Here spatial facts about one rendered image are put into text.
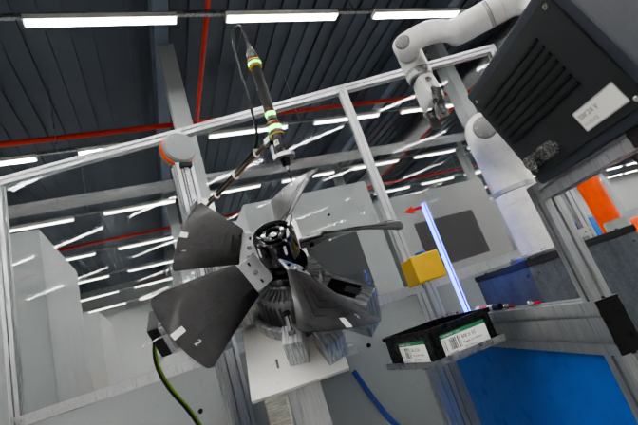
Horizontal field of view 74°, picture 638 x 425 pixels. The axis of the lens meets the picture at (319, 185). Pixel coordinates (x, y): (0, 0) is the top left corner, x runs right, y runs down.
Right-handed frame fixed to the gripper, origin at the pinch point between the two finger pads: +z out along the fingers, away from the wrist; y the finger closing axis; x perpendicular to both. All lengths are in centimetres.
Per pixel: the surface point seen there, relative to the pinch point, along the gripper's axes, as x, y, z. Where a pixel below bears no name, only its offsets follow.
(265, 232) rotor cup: 62, -4, 20
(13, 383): 177, 70, 30
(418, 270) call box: 18.4, 21.5, 40.7
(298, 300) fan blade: 59, -21, 41
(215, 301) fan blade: 78, -10, 34
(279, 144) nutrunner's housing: 51, -2, -6
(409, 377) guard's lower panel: 24, 71, 77
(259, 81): 51, -2, -29
